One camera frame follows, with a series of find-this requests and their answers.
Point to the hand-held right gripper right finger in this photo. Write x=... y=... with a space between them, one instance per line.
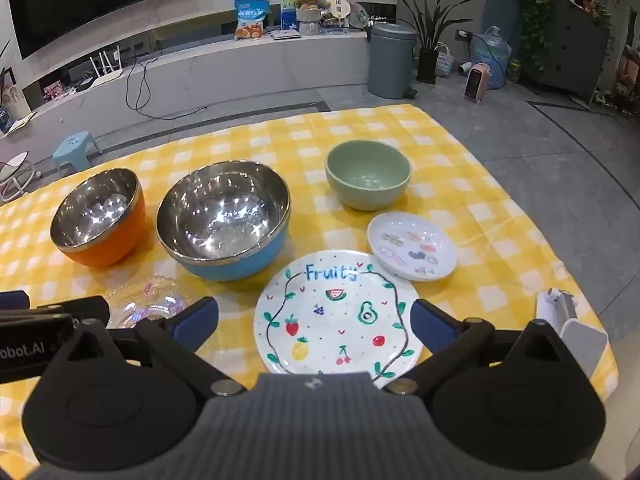
x=430 y=325

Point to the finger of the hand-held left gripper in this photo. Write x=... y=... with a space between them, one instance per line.
x=12 y=300

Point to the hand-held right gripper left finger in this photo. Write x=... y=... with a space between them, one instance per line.
x=192 y=325

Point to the clear glass flower plate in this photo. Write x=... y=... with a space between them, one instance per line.
x=145 y=300

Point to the small white sticker plate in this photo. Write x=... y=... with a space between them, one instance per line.
x=410 y=245

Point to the white fruit print plate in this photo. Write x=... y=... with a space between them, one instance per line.
x=330 y=325

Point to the blue steel bowl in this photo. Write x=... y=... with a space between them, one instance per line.
x=222 y=210

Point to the orange steel bowl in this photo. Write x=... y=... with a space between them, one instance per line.
x=95 y=210

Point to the green ceramic bowl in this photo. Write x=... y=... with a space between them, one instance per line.
x=367 y=175

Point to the white round side table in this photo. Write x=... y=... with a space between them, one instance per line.
x=12 y=164

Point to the white folded device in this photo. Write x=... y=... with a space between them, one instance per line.
x=585 y=345

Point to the light blue plastic stool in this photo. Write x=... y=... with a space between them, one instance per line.
x=75 y=147

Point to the yellow checkered tablecloth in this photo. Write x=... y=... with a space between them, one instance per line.
x=250 y=145

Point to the pink picture card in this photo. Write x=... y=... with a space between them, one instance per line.
x=52 y=91

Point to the white marble television console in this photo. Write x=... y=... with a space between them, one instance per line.
x=200 y=80

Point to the white router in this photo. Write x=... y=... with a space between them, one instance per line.
x=107 y=72

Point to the pink space heater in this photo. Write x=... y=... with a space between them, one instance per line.
x=477 y=82

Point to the long-leaf potted plant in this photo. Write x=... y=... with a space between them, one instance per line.
x=427 y=67

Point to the grey trash can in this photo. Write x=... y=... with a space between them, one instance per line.
x=392 y=65

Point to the small woven basket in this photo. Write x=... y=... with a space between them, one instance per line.
x=444 y=62

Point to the blue water jug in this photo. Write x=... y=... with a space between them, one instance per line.
x=492 y=52

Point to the white book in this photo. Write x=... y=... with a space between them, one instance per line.
x=285 y=35

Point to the grey cabinet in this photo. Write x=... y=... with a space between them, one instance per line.
x=575 y=55

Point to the blue snack bag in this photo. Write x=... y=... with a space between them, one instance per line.
x=250 y=20

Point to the round decorative plate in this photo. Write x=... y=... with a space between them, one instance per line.
x=359 y=15

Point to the blue tissue pack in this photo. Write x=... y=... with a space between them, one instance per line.
x=289 y=21

